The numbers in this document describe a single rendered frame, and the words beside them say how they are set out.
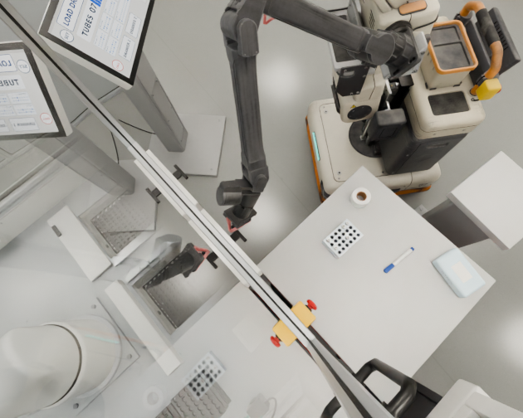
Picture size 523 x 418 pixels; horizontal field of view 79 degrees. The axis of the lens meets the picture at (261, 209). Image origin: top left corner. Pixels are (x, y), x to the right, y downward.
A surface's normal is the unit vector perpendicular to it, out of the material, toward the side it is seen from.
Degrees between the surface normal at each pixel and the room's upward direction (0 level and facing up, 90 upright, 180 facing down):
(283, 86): 0
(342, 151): 0
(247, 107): 60
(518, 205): 0
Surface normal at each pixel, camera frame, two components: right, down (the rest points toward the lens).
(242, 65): 0.39, 0.68
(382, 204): -0.06, -0.29
